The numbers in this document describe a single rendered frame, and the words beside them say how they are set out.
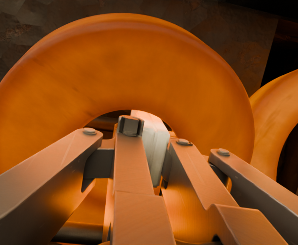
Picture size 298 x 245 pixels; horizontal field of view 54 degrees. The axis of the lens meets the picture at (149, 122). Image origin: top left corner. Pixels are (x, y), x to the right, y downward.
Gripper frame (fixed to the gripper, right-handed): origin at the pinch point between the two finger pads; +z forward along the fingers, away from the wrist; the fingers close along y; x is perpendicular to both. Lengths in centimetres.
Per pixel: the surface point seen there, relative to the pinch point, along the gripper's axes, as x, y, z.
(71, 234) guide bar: -5.6, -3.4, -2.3
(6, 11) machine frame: 6.0, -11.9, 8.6
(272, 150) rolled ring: 0.1, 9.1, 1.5
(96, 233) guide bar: -5.4, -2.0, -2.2
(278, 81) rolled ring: 4.7, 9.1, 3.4
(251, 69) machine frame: 5.2, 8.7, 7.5
